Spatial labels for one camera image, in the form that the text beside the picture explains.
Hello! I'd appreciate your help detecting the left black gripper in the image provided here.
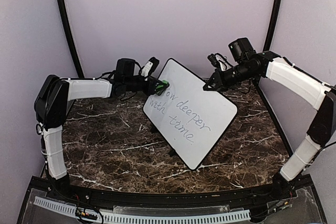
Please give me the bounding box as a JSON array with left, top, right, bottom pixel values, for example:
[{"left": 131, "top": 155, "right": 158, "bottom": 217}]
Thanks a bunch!
[{"left": 125, "top": 76, "right": 167, "bottom": 97}]

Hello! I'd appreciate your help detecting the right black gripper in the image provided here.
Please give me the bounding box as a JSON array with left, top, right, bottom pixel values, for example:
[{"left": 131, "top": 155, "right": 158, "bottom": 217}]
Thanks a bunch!
[{"left": 203, "top": 62, "right": 257, "bottom": 92}]

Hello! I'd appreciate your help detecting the green whiteboard eraser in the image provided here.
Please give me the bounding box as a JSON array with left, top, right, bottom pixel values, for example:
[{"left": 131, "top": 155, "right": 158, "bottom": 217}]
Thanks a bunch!
[{"left": 155, "top": 80, "right": 169, "bottom": 95}]

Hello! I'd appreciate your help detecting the white whiteboard black frame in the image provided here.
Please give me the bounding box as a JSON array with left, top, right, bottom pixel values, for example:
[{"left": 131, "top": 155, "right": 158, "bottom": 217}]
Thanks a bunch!
[{"left": 143, "top": 58, "right": 238, "bottom": 170}]

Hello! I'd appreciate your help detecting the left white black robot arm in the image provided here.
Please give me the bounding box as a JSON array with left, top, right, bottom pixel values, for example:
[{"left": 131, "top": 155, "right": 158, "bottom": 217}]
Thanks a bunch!
[{"left": 34, "top": 57, "right": 169, "bottom": 180}]

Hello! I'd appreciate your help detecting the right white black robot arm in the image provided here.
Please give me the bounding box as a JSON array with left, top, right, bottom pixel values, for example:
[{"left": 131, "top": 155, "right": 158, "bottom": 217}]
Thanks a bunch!
[{"left": 203, "top": 38, "right": 335, "bottom": 200}]

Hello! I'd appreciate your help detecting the black whiteboard stand clip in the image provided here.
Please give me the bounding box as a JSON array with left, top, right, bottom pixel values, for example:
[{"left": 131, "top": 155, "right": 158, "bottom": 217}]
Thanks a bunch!
[{"left": 168, "top": 149, "right": 177, "bottom": 157}]

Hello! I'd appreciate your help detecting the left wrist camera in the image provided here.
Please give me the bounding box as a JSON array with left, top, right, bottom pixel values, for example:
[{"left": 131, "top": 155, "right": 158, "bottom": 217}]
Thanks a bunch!
[{"left": 140, "top": 57, "right": 160, "bottom": 77}]

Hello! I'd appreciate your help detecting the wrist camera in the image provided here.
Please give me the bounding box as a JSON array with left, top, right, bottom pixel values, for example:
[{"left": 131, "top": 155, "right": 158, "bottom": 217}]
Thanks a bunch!
[
  {"left": 140, "top": 57, "right": 160, "bottom": 77},
  {"left": 207, "top": 53, "right": 233, "bottom": 71}
]

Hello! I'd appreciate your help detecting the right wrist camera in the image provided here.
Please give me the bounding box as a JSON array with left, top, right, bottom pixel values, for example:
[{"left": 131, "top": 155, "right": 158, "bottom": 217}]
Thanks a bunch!
[{"left": 207, "top": 53, "right": 233, "bottom": 71}]

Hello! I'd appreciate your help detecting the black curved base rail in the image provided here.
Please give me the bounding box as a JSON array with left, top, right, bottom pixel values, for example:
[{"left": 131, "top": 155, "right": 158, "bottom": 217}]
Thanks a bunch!
[{"left": 21, "top": 175, "right": 316, "bottom": 211}]

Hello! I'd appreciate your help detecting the right black frame post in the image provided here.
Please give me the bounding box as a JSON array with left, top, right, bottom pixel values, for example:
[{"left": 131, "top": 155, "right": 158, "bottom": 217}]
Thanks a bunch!
[{"left": 263, "top": 0, "right": 281, "bottom": 51}]

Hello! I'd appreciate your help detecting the black frame post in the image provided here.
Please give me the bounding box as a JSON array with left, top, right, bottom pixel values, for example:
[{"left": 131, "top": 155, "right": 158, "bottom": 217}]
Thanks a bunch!
[
  {"left": 57, "top": 0, "right": 85, "bottom": 78},
  {"left": 263, "top": 0, "right": 281, "bottom": 51}
]

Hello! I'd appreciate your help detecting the white slotted cable duct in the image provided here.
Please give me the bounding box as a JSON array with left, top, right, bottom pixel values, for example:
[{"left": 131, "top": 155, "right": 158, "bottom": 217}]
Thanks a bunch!
[{"left": 33, "top": 196, "right": 251, "bottom": 223}]

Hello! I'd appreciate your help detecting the left black frame post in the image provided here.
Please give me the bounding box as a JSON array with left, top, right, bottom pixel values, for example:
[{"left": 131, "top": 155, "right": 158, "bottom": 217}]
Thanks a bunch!
[{"left": 57, "top": 0, "right": 85, "bottom": 78}]

